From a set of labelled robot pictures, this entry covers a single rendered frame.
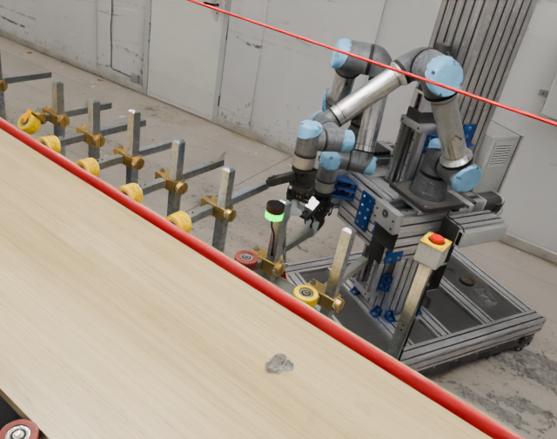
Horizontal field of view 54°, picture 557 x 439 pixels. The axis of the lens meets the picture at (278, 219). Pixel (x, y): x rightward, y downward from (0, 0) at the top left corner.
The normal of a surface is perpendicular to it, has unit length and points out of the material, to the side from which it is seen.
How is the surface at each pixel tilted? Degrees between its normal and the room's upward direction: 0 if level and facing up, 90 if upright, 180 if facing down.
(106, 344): 0
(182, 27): 90
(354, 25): 90
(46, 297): 0
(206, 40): 90
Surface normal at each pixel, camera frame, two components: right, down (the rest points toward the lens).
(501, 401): 0.17, -0.85
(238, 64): -0.52, 0.36
